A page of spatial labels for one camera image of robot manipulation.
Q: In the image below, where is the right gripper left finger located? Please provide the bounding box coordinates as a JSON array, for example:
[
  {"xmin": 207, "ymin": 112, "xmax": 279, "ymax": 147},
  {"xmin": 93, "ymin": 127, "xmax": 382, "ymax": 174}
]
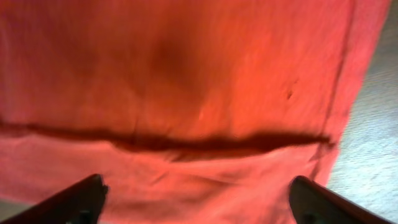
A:
[{"xmin": 1, "ymin": 174, "xmax": 109, "ymax": 224}]

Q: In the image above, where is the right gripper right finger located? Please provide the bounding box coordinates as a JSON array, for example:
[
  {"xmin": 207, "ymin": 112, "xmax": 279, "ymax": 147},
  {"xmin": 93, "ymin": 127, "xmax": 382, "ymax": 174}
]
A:
[{"xmin": 289, "ymin": 175, "xmax": 392, "ymax": 224}]

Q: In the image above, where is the red printed t-shirt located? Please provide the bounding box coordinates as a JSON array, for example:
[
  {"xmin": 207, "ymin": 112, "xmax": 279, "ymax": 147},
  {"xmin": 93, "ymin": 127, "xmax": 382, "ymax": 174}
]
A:
[{"xmin": 1, "ymin": 0, "xmax": 390, "ymax": 223}]

